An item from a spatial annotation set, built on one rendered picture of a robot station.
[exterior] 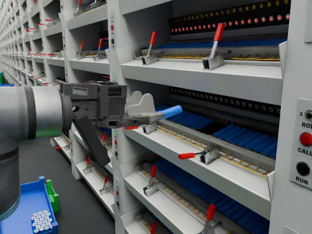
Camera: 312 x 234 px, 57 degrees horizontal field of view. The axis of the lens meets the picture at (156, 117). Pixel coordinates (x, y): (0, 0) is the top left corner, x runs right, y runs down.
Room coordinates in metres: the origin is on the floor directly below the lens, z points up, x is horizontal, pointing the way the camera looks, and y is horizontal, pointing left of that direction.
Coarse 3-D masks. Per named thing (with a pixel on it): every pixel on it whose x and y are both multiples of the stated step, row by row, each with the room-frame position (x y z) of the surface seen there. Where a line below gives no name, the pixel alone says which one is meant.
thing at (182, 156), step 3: (207, 150) 0.58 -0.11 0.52; (186, 153) 0.56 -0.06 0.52; (189, 153) 0.56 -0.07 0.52; (192, 153) 0.56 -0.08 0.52; (195, 153) 0.57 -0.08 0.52; (198, 153) 0.57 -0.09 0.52; (201, 153) 0.57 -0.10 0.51; (204, 153) 0.57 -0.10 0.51; (180, 156) 0.55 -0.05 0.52; (183, 156) 0.54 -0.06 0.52; (186, 156) 0.55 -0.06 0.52; (189, 156) 0.55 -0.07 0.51; (192, 156) 0.55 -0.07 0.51
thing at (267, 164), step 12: (168, 120) 0.80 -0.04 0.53; (180, 132) 0.73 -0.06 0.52; (192, 132) 0.69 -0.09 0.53; (192, 144) 0.66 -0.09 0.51; (204, 144) 0.64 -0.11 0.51; (216, 144) 0.60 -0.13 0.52; (228, 144) 0.58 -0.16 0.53; (240, 156) 0.54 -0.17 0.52; (252, 156) 0.52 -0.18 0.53; (264, 156) 0.51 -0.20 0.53; (264, 168) 0.49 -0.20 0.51
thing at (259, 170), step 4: (160, 128) 0.81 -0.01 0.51; (164, 128) 0.80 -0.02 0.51; (168, 132) 0.77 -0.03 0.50; (184, 136) 0.71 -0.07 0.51; (188, 140) 0.69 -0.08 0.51; (192, 140) 0.68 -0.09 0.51; (196, 144) 0.66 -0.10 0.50; (200, 144) 0.65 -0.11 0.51; (220, 152) 0.59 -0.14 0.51; (228, 156) 0.57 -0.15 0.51; (232, 160) 0.56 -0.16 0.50; (236, 160) 0.55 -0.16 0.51; (240, 160) 0.54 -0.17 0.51; (244, 164) 0.53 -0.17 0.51; (252, 168) 0.51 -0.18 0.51; (260, 172) 0.50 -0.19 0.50; (264, 172) 0.49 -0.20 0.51; (268, 172) 0.48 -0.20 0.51
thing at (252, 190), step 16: (160, 96) 1.02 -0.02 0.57; (176, 96) 0.96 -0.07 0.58; (240, 112) 0.71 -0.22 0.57; (256, 112) 0.67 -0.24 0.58; (144, 144) 0.82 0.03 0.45; (160, 144) 0.72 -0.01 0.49; (176, 144) 0.69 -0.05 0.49; (176, 160) 0.67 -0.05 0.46; (192, 160) 0.60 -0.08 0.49; (224, 160) 0.57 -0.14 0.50; (208, 176) 0.56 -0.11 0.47; (224, 176) 0.51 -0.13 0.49; (240, 176) 0.50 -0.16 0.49; (256, 176) 0.49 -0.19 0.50; (272, 176) 0.42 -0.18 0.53; (224, 192) 0.52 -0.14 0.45; (240, 192) 0.48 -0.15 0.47; (256, 192) 0.45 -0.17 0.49; (272, 192) 0.42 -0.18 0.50; (256, 208) 0.45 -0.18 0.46
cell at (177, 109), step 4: (172, 108) 0.62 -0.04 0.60; (176, 108) 0.62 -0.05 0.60; (180, 108) 0.62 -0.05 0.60; (156, 112) 0.60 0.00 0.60; (160, 112) 0.60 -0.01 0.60; (164, 112) 0.60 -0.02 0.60; (168, 112) 0.61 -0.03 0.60; (172, 112) 0.61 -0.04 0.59; (176, 112) 0.62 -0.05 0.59; (180, 112) 0.62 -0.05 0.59; (164, 116) 0.60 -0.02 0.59; (168, 116) 0.61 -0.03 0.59
